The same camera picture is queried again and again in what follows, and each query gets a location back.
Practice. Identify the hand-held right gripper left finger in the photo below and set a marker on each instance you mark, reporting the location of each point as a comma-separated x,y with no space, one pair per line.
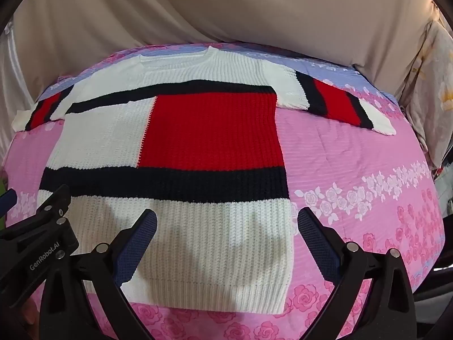
139,244

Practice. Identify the beige cloth backdrop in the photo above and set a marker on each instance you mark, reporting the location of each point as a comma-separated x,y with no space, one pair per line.
226,7

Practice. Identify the pink floral bed sheet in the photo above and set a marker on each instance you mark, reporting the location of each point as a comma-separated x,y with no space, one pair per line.
354,184

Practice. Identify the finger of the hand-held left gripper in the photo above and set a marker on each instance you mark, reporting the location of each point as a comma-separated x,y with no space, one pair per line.
58,202
7,197

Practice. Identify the white red black knit sweater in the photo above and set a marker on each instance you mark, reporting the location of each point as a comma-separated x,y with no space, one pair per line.
198,138

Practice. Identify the pale floral cloth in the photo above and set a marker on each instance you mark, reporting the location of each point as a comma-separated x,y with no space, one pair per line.
428,88

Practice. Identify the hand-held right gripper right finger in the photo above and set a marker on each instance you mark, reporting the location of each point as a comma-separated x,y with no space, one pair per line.
316,244

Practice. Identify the green cloth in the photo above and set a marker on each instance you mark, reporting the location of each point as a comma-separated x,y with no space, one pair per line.
1,180

